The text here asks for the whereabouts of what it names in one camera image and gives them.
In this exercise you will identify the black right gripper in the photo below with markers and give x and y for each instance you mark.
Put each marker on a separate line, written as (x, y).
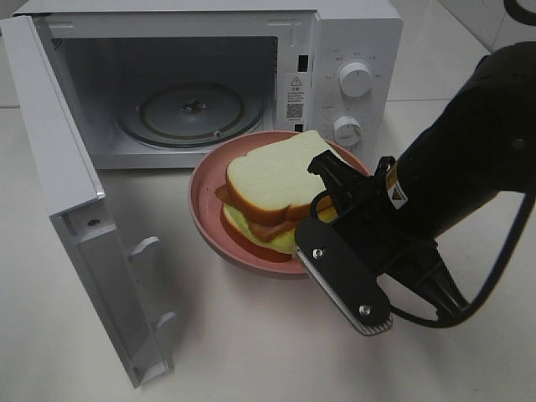
(359, 208)

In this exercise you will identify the white microwave oven body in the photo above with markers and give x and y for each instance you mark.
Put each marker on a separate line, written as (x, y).
(118, 48)

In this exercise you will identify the toy sandwich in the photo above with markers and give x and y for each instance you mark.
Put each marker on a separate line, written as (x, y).
(268, 193)

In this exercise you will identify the lower white timer knob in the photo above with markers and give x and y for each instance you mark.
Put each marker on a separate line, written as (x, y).
(347, 131)

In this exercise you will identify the white warning label sticker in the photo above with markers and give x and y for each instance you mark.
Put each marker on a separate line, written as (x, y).
(295, 96)

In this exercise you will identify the pink plate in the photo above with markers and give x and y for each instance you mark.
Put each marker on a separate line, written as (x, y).
(206, 207)

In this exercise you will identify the upper white power knob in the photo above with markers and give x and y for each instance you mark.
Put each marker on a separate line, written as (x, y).
(355, 79)

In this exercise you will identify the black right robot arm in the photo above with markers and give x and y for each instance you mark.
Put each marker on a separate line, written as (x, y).
(482, 144)

